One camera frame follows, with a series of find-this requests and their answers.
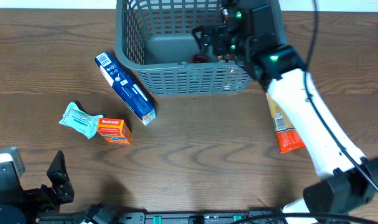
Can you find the grey plastic basket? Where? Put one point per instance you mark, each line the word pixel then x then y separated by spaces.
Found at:
pixel 154 40

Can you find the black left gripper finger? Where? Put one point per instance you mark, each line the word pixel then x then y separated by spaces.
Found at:
pixel 61 184
pixel 11 167

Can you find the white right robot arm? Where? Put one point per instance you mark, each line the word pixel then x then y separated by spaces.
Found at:
pixel 348 179

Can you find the orange tan biscuit packet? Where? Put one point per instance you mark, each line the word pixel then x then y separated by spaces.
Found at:
pixel 287 136

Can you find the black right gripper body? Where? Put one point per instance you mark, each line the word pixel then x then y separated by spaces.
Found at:
pixel 214 40

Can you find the orange Redoxon box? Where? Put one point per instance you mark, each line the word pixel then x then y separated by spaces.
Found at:
pixel 114 131

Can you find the brown Nescafe Gold bag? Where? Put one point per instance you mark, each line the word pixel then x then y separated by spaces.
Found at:
pixel 224 15

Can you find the green lid spice jar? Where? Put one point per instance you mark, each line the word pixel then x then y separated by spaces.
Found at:
pixel 199 58

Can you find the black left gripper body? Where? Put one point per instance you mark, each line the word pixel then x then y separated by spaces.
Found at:
pixel 20 210

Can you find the light teal wipes packet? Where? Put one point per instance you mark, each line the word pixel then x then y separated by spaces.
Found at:
pixel 80 121

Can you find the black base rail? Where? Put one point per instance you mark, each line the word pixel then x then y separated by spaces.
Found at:
pixel 103 214

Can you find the blue toothpaste box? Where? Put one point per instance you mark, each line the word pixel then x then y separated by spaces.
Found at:
pixel 126 88

